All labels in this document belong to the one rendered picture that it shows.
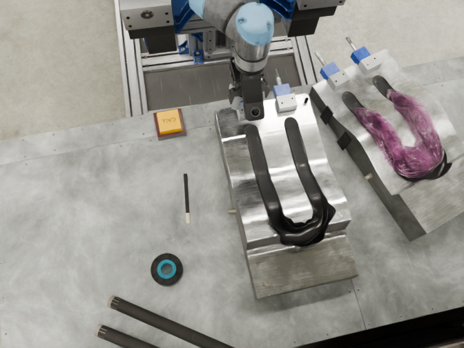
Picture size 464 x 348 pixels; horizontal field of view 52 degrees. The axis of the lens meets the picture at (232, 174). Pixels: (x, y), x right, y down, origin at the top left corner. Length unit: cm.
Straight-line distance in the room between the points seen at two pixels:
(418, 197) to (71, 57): 179
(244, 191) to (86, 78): 141
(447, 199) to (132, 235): 81
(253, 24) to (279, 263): 58
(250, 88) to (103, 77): 139
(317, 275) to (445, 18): 190
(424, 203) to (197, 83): 117
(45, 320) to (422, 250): 98
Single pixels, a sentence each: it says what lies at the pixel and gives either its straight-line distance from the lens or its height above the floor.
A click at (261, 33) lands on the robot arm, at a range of 97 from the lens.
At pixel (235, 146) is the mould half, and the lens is 126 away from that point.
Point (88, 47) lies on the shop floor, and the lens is 253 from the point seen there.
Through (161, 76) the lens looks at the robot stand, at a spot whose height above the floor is 21.
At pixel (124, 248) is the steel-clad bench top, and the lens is 129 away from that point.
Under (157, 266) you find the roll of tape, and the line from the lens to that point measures 123.
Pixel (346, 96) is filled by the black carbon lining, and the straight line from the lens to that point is 141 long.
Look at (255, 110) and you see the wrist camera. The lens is 112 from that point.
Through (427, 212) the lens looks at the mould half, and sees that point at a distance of 129.
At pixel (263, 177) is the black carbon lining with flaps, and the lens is 124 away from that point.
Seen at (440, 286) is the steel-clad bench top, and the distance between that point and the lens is 138.
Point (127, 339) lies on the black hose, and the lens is 123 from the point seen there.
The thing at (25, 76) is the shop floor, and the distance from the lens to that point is 253.
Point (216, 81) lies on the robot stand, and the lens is 212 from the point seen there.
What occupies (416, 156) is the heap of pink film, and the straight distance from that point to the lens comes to 135.
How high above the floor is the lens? 205
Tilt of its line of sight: 71 degrees down
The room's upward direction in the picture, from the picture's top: 6 degrees clockwise
